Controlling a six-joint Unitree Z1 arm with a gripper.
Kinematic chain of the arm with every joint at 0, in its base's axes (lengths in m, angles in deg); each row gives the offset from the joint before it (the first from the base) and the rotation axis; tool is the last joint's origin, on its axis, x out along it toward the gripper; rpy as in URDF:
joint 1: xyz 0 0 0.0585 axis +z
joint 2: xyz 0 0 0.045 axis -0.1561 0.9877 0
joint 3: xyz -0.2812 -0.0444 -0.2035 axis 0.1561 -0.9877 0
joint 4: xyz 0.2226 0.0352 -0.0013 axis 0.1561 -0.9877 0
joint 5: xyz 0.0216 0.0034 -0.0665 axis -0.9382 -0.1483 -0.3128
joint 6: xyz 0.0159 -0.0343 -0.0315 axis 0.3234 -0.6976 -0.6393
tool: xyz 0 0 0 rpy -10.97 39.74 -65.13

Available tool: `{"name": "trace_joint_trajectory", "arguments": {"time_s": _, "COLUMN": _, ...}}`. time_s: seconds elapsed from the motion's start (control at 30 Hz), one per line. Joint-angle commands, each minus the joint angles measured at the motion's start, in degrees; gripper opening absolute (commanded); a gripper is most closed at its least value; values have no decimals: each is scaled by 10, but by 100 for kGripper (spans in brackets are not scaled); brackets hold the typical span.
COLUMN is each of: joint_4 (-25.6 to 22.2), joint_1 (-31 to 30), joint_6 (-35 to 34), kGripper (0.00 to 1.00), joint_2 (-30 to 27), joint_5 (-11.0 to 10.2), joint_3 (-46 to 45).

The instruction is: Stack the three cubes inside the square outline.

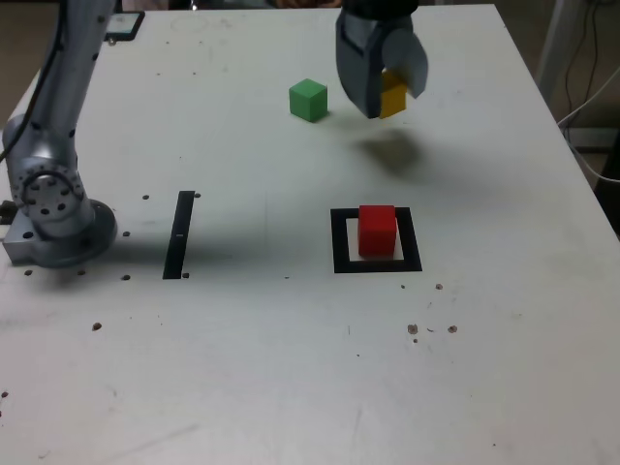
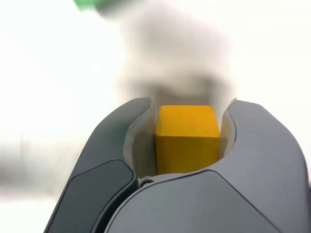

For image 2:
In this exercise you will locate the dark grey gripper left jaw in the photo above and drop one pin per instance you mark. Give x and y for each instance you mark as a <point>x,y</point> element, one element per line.
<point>97,157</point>

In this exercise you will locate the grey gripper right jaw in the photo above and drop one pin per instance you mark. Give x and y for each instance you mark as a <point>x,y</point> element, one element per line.
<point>218,206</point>

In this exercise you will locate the yellow cube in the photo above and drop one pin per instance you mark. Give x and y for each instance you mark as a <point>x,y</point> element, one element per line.
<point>187,140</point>

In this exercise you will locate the green cube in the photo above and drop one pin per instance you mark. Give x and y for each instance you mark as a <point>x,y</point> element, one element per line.
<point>85,3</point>

